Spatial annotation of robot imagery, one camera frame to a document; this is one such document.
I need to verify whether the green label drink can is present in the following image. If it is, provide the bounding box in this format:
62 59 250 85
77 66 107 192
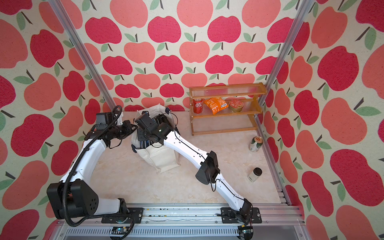
249 136 264 152

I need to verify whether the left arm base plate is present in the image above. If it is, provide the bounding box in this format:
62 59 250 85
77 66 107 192
102 208 144 224

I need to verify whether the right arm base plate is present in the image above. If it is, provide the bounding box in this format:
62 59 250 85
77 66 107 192
217 208 262 224

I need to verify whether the orange snack bag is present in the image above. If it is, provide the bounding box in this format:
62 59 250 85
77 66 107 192
204 98 229 115

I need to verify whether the aluminium front rail frame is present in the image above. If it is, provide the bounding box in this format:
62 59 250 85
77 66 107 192
48 204 311 240

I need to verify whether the blue paddle case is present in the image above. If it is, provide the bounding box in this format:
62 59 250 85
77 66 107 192
132 139 154 150

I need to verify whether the small black-capped jar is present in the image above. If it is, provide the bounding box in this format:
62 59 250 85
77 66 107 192
248 168 263 183

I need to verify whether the red lidded round tin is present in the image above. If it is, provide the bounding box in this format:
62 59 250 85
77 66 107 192
229 99 244 113

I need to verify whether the white canvas tote bag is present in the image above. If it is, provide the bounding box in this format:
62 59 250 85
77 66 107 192
131 104 180 174

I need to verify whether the red soda can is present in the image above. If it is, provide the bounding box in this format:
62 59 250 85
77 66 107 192
193 99 204 114

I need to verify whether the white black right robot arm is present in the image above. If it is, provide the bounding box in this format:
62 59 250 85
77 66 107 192
135 113 253 224

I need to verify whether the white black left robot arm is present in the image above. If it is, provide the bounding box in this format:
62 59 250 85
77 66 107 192
47 106 137 227

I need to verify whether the wooden two-tier shelf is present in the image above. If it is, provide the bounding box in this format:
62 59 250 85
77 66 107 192
189 83 268 136

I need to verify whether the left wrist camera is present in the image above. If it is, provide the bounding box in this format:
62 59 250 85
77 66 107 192
96 112 115 128

